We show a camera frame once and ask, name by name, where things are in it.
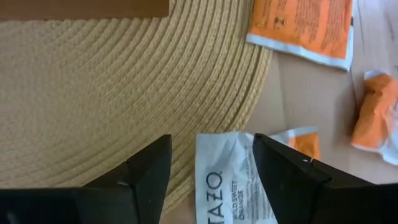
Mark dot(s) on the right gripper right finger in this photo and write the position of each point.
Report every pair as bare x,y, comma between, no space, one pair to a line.
295,186

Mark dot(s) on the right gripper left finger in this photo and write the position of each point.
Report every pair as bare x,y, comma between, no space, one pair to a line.
140,186

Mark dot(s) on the brown wooden tea box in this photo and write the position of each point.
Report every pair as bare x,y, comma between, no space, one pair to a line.
77,7

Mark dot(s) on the round woven straw placemat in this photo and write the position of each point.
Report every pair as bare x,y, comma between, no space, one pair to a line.
93,93

